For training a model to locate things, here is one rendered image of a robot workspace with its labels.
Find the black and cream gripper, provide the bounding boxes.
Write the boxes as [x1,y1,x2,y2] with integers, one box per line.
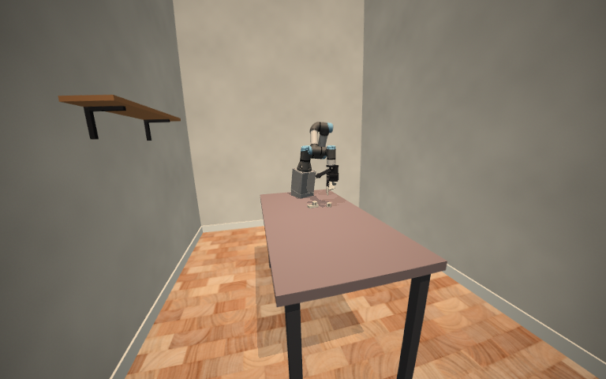
[326,165,339,195]

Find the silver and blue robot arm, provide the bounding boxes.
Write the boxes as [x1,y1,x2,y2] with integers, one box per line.
[297,122,336,178]

